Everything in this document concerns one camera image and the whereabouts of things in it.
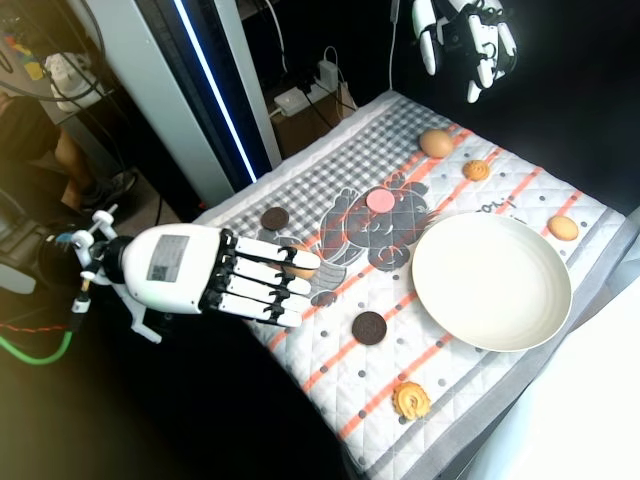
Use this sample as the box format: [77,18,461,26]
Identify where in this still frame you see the bulky white power strip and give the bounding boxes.
[44,52,109,109]

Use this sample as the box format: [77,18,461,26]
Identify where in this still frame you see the cream round plate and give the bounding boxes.
[410,212,574,354]

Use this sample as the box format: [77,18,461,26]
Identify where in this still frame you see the tan oval biscuit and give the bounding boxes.
[546,215,580,242]

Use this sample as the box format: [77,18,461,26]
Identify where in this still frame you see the pink round cookie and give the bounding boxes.
[366,188,396,213]

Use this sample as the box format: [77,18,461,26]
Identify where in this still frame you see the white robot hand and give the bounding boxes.
[410,0,519,105]
[119,223,322,330]

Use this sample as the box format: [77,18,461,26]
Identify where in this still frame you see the small golden swirl cookie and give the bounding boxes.
[462,159,491,182]

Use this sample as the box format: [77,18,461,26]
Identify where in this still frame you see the grey quilt with bear print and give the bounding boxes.
[192,89,629,480]

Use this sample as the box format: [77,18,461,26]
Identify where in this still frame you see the person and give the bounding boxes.
[0,94,139,211]

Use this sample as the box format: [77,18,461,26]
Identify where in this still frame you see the flat white power strip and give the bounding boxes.
[273,85,315,118]

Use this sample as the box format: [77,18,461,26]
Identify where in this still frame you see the hanging white cable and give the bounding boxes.
[387,0,402,92]

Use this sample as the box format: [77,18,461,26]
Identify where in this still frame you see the golden flower-shaped cookie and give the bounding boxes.
[392,380,432,420]

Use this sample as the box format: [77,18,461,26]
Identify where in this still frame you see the brown egg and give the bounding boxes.
[277,243,317,281]
[418,128,455,160]

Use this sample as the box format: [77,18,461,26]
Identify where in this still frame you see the brown cardboard box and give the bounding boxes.
[269,89,359,160]

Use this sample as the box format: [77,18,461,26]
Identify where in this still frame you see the thick green cable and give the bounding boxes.
[0,329,76,367]

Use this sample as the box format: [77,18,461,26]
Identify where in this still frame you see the white charger adapter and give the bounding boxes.
[317,46,341,90]

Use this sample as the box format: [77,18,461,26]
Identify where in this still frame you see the thin red wire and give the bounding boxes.
[0,322,69,335]

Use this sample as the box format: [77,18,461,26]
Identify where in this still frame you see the grey column with blue light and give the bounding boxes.
[67,0,282,206]

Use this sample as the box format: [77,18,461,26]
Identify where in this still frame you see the dark brown round cookie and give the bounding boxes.
[260,206,291,232]
[351,310,389,346]

